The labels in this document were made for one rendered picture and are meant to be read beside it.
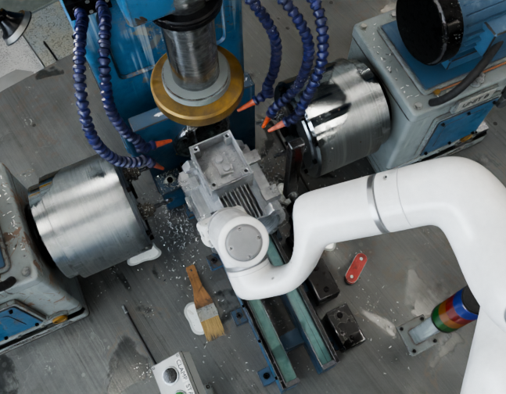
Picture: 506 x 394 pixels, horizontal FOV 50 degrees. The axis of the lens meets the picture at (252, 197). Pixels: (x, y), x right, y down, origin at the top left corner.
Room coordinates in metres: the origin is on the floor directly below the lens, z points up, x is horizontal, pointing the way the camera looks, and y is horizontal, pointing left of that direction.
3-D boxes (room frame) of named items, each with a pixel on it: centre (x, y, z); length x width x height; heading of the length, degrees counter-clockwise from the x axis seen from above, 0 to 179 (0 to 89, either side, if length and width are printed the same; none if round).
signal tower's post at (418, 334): (0.21, -0.41, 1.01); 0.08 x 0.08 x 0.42; 24
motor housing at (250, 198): (0.51, 0.05, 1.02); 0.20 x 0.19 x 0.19; 25
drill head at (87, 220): (0.45, 0.41, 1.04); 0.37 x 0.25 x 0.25; 114
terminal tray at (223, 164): (0.55, 0.07, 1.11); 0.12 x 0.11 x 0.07; 25
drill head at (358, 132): (0.72, -0.22, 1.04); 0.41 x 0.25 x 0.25; 114
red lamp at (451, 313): (0.21, -0.41, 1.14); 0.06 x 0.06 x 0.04
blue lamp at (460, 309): (0.21, -0.41, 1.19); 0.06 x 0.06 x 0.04
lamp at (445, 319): (0.21, -0.41, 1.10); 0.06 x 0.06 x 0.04
